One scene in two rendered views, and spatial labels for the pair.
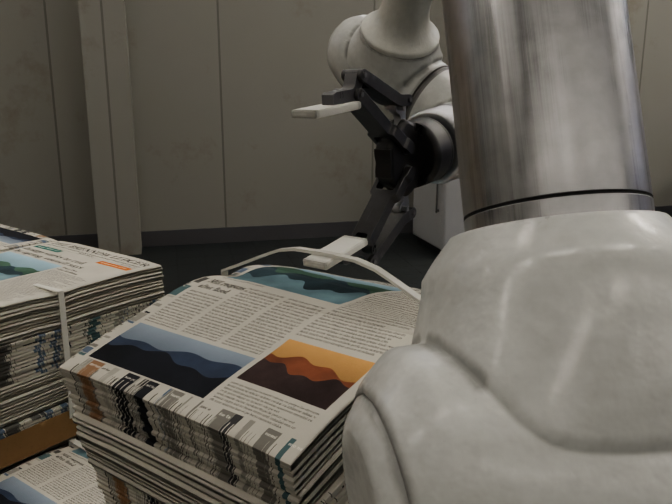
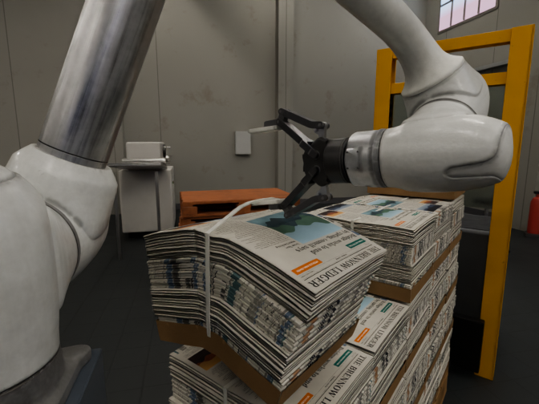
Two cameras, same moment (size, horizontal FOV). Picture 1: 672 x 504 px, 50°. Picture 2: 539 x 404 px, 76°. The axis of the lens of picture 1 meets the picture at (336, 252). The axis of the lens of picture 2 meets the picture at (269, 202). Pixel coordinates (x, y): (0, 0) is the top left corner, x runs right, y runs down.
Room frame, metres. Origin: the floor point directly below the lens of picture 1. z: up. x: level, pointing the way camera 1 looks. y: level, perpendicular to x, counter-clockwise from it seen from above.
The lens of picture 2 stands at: (0.70, -0.68, 1.30)
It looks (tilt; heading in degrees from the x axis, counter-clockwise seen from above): 10 degrees down; 90
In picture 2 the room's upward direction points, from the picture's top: straight up
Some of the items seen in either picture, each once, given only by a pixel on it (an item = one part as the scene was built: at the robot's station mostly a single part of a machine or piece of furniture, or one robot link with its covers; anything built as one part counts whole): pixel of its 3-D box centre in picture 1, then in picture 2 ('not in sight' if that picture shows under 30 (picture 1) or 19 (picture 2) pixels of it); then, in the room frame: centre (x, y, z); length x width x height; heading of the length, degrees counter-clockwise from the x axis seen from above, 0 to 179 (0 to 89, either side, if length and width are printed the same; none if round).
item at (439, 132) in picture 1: (406, 156); (328, 161); (0.80, -0.08, 1.27); 0.09 x 0.07 x 0.08; 142
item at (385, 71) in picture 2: not in sight; (378, 202); (1.41, 1.51, 0.92); 0.09 x 0.09 x 1.85; 53
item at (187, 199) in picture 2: not in sight; (235, 233); (0.36, 2.72, 0.40); 1.12 x 0.77 x 0.81; 14
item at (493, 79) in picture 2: not in sight; (444, 84); (1.67, 1.31, 1.62); 0.75 x 0.06 x 0.06; 143
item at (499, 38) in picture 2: not in sight; (447, 46); (1.67, 1.31, 1.82); 0.75 x 0.06 x 0.06; 143
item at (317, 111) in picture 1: (327, 109); (265, 129); (0.69, 0.01, 1.32); 0.07 x 0.03 x 0.01; 142
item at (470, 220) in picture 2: not in sight; (440, 274); (1.89, 1.61, 0.40); 0.70 x 0.55 x 0.80; 143
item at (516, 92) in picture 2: not in sight; (502, 215); (1.93, 1.12, 0.92); 0.09 x 0.09 x 1.85; 53
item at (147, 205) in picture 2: not in sight; (150, 187); (-1.07, 4.43, 0.66); 2.81 x 0.70 x 1.32; 103
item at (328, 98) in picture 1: (343, 86); (276, 118); (0.71, -0.01, 1.34); 0.05 x 0.01 x 0.03; 142
